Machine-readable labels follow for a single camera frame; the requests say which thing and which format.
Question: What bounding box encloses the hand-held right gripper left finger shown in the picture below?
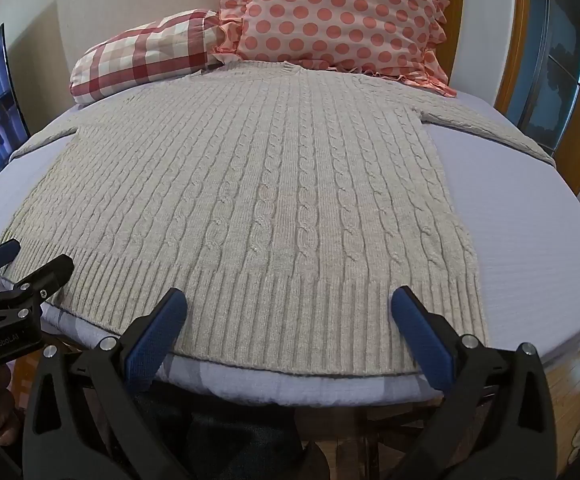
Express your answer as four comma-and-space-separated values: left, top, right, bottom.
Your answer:
22, 287, 191, 480

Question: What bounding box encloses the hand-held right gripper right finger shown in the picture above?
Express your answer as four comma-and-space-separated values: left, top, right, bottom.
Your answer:
389, 285, 559, 480

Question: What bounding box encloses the beige cable-knit sweater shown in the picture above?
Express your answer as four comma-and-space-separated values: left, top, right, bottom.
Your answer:
0, 60, 557, 379

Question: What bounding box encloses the person's left hand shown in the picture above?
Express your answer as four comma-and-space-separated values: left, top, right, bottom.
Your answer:
0, 360, 27, 447

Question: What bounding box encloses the person's dark pants leg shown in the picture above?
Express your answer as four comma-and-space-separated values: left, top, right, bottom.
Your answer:
132, 379, 321, 480

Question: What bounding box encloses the bed with lavender sheet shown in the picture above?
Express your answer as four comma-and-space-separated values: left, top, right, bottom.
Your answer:
0, 87, 580, 409

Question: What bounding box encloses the red plaid pillow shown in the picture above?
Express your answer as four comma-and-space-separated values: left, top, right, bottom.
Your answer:
70, 8, 226, 107

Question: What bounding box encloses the wooden framed glass door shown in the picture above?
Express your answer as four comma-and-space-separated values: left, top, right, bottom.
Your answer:
451, 0, 580, 197

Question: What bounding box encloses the pink polka dot pillow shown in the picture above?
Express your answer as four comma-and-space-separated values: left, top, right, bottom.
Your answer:
209, 0, 462, 99

